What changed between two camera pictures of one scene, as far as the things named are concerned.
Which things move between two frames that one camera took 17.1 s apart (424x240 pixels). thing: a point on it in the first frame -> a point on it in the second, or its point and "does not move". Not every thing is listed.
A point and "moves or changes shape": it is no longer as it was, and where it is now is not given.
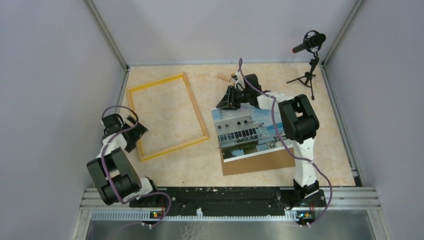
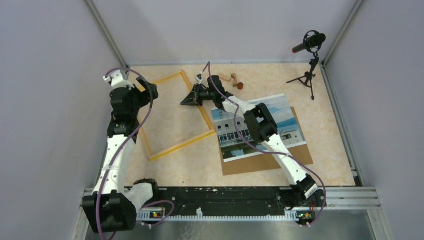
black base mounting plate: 229,201 does not move
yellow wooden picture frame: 133,114 moves or changes shape
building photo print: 248,131 does not move
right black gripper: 225,103 -> 193,99
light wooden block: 225,76 does not move
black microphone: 312,40 does not move
